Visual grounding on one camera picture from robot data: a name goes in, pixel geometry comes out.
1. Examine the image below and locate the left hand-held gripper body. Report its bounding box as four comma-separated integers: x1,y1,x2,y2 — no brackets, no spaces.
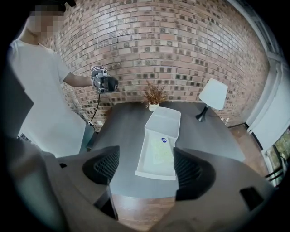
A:
90,65,112,94

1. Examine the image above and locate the white shade table lamp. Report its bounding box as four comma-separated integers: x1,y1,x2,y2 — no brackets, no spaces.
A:
196,78,228,122

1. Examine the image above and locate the black head-worn camera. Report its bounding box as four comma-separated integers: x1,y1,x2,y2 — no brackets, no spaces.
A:
45,0,77,7

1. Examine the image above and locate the person in white shirt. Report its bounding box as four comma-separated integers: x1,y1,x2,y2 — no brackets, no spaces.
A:
8,38,88,158

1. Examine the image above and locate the white storage box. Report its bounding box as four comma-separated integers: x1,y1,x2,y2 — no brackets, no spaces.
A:
144,106,181,145

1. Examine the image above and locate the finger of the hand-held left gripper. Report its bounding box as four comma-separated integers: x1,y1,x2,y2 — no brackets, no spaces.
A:
107,76,119,92

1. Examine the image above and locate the white packet with blue logo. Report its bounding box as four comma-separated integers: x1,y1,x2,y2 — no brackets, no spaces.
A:
148,135,173,166

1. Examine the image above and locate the large window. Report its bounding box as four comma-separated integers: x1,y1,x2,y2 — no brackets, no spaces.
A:
264,129,290,187

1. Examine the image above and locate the white box drawer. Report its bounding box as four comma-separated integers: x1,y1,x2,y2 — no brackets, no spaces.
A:
135,130,177,181

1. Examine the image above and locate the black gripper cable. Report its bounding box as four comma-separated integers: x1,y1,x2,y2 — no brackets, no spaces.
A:
87,92,102,128

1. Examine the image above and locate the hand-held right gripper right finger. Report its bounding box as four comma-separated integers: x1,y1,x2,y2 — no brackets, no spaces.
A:
158,147,280,232

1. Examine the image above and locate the person's left forearm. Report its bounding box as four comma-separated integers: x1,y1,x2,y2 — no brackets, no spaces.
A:
63,72,93,87

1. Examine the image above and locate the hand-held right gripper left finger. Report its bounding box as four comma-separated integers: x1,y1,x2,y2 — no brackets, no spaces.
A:
40,145,136,232

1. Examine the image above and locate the person's head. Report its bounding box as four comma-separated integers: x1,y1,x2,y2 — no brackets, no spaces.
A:
24,4,66,38

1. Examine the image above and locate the brown potted plant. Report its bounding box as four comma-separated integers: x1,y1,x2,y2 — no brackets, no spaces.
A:
142,79,169,112

